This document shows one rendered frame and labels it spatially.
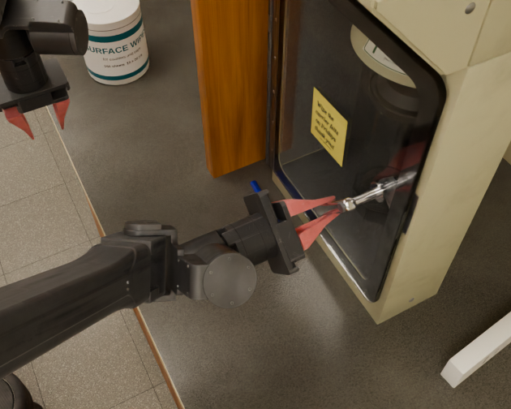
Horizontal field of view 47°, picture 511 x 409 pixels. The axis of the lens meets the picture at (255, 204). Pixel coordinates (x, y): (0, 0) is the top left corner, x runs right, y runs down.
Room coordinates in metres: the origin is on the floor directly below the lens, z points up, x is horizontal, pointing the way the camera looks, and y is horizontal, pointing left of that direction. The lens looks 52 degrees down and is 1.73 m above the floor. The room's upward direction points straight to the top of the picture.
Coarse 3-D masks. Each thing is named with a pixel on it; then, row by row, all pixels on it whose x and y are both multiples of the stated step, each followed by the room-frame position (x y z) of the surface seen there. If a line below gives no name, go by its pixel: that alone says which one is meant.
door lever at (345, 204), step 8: (376, 184) 0.44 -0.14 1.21; (368, 192) 0.43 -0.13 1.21; (376, 192) 0.43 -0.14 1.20; (336, 200) 0.43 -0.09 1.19; (344, 200) 0.41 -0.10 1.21; (352, 200) 0.41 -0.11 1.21; (360, 200) 0.42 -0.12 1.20; (368, 200) 0.42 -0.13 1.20; (376, 200) 0.43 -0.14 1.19; (320, 208) 0.45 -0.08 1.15; (328, 208) 0.43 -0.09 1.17; (336, 208) 0.42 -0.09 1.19; (344, 208) 0.41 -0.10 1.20; (352, 208) 0.41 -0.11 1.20
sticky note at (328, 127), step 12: (312, 108) 0.57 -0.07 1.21; (324, 108) 0.54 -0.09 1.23; (312, 120) 0.56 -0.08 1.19; (324, 120) 0.54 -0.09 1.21; (336, 120) 0.52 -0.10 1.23; (312, 132) 0.56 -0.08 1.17; (324, 132) 0.54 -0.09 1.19; (336, 132) 0.52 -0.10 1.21; (324, 144) 0.53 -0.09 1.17; (336, 144) 0.51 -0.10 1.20; (336, 156) 0.51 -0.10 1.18
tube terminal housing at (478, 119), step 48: (480, 48) 0.40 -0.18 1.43; (480, 96) 0.41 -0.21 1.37; (432, 144) 0.40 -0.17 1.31; (480, 144) 0.42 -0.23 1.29; (288, 192) 0.63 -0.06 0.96; (432, 192) 0.40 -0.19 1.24; (480, 192) 0.44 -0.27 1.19; (432, 240) 0.42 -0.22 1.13; (384, 288) 0.40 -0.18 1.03; (432, 288) 0.44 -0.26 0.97
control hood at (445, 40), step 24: (360, 0) 0.36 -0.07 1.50; (384, 0) 0.34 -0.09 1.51; (408, 0) 0.35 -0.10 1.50; (432, 0) 0.36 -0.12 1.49; (456, 0) 0.38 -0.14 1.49; (480, 0) 0.39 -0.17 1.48; (384, 24) 0.40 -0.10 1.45; (408, 24) 0.36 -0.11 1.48; (432, 24) 0.37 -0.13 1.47; (456, 24) 0.38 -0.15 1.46; (480, 24) 0.39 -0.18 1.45; (432, 48) 0.37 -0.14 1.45; (456, 48) 0.38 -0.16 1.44
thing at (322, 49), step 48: (288, 0) 0.63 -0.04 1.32; (336, 0) 0.55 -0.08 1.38; (288, 48) 0.63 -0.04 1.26; (336, 48) 0.54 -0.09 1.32; (384, 48) 0.47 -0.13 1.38; (288, 96) 0.62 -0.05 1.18; (336, 96) 0.53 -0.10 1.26; (384, 96) 0.46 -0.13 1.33; (432, 96) 0.40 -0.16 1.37; (288, 144) 0.61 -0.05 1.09; (384, 144) 0.44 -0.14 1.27; (336, 192) 0.50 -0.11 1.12; (384, 192) 0.43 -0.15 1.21; (336, 240) 0.48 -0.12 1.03; (384, 240) 0.41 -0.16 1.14
